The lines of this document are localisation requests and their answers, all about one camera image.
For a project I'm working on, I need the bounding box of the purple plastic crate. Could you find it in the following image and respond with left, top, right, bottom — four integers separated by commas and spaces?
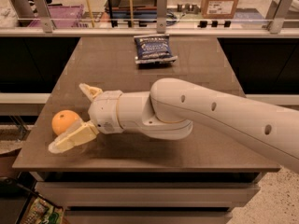
29, 5, 84, 28

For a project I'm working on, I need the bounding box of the left metal rail post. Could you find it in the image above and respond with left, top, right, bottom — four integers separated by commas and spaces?
34, 0, 55, 33

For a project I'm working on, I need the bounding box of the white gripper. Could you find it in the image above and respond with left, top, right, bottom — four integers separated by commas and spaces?
49, 83, 123, 154

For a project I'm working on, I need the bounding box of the cardboard box with label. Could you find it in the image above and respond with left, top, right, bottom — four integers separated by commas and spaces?
201, 0, 239, 19

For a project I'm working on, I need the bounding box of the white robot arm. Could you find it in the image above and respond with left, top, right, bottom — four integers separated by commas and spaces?
49, 78, 299, 173

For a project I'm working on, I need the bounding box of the orange fruit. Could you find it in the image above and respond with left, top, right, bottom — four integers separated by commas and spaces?
51, 110, 79, 135

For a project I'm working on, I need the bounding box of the lower white drawer front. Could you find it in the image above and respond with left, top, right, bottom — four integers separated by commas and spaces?
64, 211, 232, 224

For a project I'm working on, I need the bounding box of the blue snack bag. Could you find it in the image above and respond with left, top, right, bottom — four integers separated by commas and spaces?
134, 34, 178, 64

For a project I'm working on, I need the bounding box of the middle metal rail post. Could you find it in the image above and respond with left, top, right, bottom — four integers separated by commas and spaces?
157, 0, 167, 34

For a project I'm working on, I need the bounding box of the right metal rail post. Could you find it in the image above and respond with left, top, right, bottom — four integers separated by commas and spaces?
268, 0, 292, 34

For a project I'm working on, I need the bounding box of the box of snack packets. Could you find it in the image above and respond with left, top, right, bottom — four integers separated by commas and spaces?
17, 196, 64, 224

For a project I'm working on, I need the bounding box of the white drawer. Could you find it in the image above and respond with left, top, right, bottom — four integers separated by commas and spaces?
64, 211, 232, 224
36, 182, 260, 208

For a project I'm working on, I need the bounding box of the upper white drawer front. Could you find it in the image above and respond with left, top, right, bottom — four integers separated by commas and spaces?
36, 182, 260, 208

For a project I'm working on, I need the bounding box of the metal rail post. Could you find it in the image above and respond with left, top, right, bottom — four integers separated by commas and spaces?
157, 0, 167, 34
34, 0, 55, 33
268, 0, 292, 34

